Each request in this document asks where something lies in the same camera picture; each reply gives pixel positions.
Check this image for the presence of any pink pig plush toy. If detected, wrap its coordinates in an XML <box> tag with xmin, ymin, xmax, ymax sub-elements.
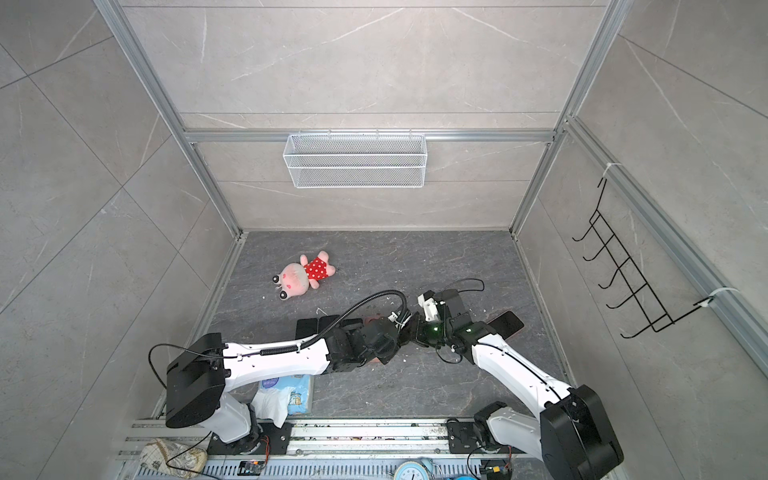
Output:
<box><xmin>272</xmin><ymin>251</ymin><xmax>336</xmax><ymax>300</ymax></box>

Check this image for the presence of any white wire basket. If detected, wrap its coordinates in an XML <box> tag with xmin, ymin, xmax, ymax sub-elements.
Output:
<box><xmin>283</xmin><ymin>133</ymin><xmax>428</xmax><ymax>189</ymax></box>

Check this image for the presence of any crumpled patterned cloth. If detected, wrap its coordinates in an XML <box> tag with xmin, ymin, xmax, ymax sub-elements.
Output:
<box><xmin>139</xmin><ymin>438</ymin><xmax>208</xmax><ymax>479</ymax></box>

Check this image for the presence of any phone near right arm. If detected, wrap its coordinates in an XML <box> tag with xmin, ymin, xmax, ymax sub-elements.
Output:
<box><xmin>488</xmin><ymin>311</ymin><xmax>524</xmax><ymax>339</ymax></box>

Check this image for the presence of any blue tissue pack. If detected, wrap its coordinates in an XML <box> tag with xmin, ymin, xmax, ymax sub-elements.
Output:
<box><xmin>251</xmin><ymin>375</ymin><xmax>313</xmax><ymax>428</ymax></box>

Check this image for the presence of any black wire hook rack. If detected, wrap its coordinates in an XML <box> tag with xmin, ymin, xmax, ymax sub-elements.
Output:
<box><xmin>571</xmin><ymin>179</ymin><xmax>721</xmax><ymax>340</ymax></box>

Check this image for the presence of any black phone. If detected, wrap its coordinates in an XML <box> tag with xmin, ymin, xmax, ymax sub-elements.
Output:
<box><xmin>295</xmin><ymin>318</ymin><xmax>320</xmax><ymax>340</ymax></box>

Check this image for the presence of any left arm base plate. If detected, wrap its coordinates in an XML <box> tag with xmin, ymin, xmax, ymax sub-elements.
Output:
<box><xmin>207</xmin><ymin>422</ymin><xmax>293</xmax><ymax>456</ymax></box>

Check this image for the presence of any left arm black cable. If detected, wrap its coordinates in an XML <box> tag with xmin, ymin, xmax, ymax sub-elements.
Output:
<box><xmin>299</xmin><ymin>289</ymin><xmax>410</xmax><ymax>350</ymax></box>

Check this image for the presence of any aluminium mounting rail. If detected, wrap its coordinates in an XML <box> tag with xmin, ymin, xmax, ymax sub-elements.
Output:
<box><xmin>113</xmin><ymin>418</ymin><xmax>619</xmax><ymax>463</ymax></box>

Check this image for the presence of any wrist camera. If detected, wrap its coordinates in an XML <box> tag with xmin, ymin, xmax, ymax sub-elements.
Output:
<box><xmin>388</xmin><ymin>309</ymin><xmax>412</xmax><ymax>330</ymax></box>
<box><xmin>417</xmin><ymin>290</ymin><xmax>441</xmax><ymax>323</ymax></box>

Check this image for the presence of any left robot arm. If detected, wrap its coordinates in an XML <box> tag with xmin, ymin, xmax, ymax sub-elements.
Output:
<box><xmin>165</xmin><ymin>317</ymin><xmax>400</xmax><ymax>444</ymax></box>

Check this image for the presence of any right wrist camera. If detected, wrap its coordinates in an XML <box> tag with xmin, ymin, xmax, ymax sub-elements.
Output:
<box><xmin>417</xmin><ymin>290</ymin><xmax>441</xmax><ymax>323</ymax></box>

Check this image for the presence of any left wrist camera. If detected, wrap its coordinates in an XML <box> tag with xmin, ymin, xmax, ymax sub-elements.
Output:
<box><xmin>388</xmin><ymin>309</ymin><xmax>412</xmax><ymax>330</ymax></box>

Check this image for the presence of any black phone case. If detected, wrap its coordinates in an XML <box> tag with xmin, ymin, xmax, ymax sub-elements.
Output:
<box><xmin>318</xmin><ymin>315</ymin><xmax>348</xmax><ymax>333</ymax></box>

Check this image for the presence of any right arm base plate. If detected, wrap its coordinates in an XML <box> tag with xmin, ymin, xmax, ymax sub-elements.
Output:
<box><xmin>445</xmin><ymin>418</ymin><xmax>523</xmax><ymax>454</ymax></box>

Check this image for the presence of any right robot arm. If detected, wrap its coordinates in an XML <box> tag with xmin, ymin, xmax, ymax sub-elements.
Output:
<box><xmin>408</xmin><ymin>289</ymin><xmax>625</xmax><ymax>479</ymax></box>

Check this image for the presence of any blue round clock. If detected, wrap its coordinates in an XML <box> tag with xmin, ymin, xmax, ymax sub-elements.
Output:
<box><xmin>392</xmin><ymin>458</ymin><xmax>434</xmax><ymax>480</ymax></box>

